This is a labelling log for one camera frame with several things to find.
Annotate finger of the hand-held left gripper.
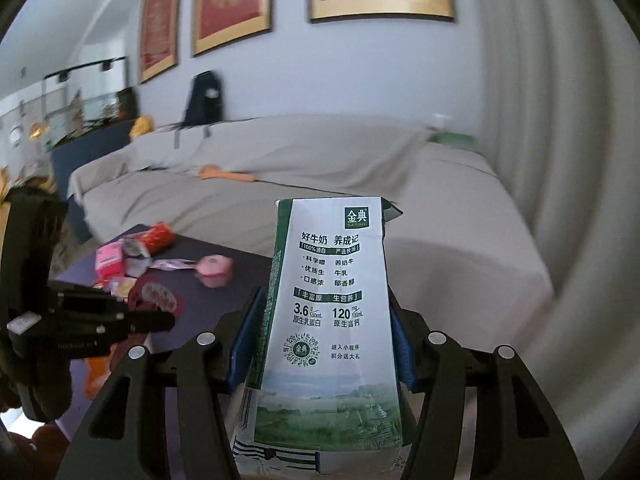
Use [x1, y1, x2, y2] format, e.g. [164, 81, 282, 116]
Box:
[47, 281, 176, 335]

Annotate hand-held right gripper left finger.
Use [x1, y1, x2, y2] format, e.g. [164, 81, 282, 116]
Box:
[65, 285, 268, 480]

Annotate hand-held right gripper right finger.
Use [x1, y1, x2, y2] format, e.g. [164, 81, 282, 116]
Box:
[387, 290, 583, 480]

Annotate dark red round packet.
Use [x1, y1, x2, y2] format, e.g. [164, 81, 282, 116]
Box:
[127, 272, 187, 318]

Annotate white green milk carton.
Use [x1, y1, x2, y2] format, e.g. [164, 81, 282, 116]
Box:
[227, 196, 418, 478]

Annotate white crumpled wrapper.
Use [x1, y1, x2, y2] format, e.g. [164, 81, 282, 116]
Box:
[121, 237, 154, 279]

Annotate pink small carton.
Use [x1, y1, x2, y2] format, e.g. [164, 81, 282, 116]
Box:
[95, 241, 127, 281]

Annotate orange packet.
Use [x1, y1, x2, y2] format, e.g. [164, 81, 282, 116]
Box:
[81, 341, 124, 397]

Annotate pink foil lid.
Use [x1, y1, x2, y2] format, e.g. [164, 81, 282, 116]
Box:
[151, 258, 201, 272]

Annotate pink yogurt cup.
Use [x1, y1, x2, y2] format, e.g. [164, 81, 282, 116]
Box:
[196, 255, 234, 289]

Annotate red cylindrical snack wrapper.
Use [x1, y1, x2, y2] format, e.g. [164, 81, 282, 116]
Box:
[137, 221, 174, 256]

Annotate dark blue armchair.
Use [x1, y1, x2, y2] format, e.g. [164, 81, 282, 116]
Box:
[51, 120, 137, 242]

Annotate glass fish tank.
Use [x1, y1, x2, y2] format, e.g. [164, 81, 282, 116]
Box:
[43, 55, 139, 137]

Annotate yellow plush toy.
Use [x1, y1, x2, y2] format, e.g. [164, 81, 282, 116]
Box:
[129, 115, 154, 140]

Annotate grey covered sofa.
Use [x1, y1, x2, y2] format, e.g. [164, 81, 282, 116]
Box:
[67, 114, 557, 311]

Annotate green pillow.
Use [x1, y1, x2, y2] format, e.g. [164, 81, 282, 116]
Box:
[429, 131, 477, 151]

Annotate dark backpack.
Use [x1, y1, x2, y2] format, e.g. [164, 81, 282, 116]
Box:
[182, 70, 224, 127]

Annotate white curtain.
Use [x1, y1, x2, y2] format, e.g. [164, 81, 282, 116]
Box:
[469, 0, 640, 480]

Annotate narrow red framed picture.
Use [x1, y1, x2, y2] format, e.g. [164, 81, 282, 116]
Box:
[138, 0, 187, 85]

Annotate red gold framed picture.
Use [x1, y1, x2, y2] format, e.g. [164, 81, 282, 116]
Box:
[191, 0, 274, 57]

